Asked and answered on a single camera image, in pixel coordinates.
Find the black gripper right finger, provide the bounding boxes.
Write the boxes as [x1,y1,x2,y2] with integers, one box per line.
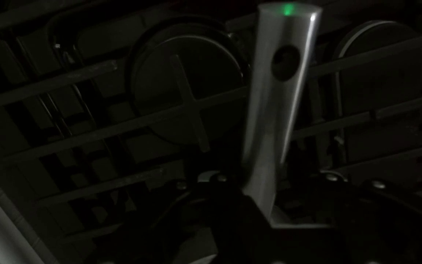
[285,169,422,264]

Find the black round gas burner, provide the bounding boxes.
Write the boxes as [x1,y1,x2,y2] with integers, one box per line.
[330,19,422,94]

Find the stainless steel pot with handle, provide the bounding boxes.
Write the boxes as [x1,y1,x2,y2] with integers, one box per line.
[238,2,333,232]

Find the large black gas burner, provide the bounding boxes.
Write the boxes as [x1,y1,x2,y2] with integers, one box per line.
[125,16,248,148]

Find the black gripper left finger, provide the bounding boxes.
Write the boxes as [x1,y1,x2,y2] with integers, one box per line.
[163,170,285,264]

